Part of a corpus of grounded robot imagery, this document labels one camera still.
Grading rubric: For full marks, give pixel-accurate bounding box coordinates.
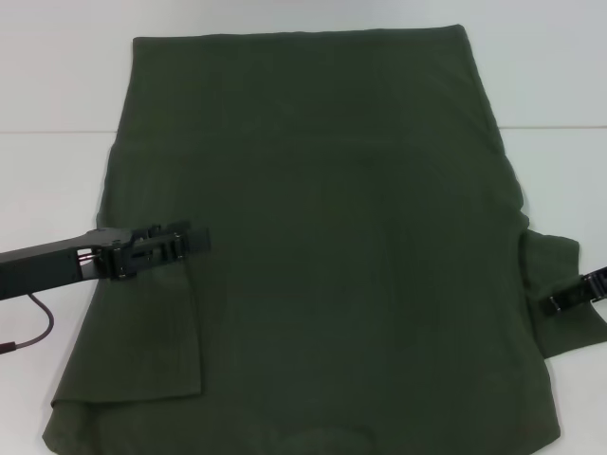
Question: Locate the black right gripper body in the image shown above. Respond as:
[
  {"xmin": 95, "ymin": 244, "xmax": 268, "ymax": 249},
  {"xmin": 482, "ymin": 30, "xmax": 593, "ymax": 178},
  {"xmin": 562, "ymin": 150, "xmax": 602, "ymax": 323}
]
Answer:
[{"xmin": 579, "ymin": 265, "xmax": 607, "ymax": 302}]

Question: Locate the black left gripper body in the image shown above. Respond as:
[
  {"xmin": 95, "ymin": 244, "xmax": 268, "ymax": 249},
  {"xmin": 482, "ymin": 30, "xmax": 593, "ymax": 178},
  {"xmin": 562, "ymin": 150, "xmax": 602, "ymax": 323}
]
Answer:
[{"xmin": 0, "ymin": 227, "xmax": 144, "ymax": 301}]

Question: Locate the dark green t-shirt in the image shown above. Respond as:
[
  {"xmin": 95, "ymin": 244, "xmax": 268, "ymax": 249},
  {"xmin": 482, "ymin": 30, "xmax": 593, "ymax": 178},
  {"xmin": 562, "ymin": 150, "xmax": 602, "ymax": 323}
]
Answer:
[{"xmin": 41, "ymin": 23, "xmax": 607, "ymax": 455}]

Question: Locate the dark cable with silver plug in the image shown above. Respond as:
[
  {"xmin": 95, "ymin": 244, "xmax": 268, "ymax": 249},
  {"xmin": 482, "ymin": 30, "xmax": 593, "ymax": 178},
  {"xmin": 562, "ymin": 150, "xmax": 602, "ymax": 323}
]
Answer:
[{"xmin": 0, "ymin": 292, "xmax": 56, "ymax": 355}]

